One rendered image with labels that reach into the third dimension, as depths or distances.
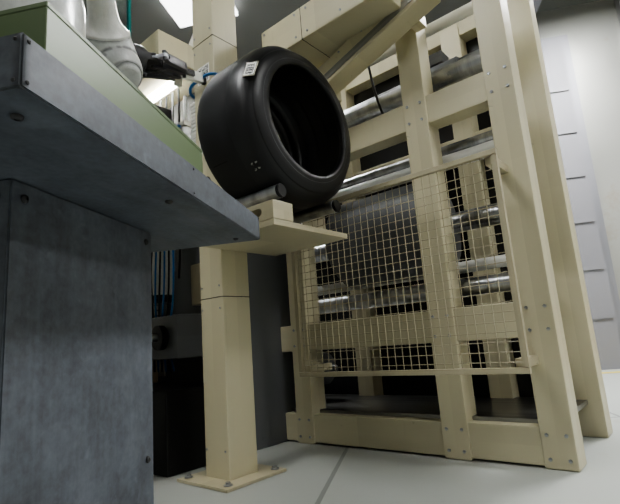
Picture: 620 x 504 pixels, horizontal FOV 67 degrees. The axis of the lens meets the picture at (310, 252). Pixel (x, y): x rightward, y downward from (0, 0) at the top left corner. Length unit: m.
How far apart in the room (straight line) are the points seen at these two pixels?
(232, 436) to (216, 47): 1.46
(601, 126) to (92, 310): 5.28
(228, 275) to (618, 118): 4.60
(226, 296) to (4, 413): 1.27
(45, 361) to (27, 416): 0.05
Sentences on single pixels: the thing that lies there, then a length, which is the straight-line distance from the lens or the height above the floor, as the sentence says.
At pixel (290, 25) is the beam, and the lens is 2.16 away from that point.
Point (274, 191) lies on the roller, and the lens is 1.44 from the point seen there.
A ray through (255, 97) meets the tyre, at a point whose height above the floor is 1.17.
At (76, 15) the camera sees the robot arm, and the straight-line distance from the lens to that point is 0.78.
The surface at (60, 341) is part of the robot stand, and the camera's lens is 0.55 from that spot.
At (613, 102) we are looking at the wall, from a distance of 5.69.
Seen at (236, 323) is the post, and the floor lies 0.52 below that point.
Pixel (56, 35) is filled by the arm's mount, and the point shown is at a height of 0.73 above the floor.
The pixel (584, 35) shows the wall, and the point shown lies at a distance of 5.97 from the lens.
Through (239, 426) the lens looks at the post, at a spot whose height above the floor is 0.17.
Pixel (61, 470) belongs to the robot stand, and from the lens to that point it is 0.56.
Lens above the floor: 0.44
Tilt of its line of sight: 11 degrees up
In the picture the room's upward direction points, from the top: 4 degrees counter-clockwise
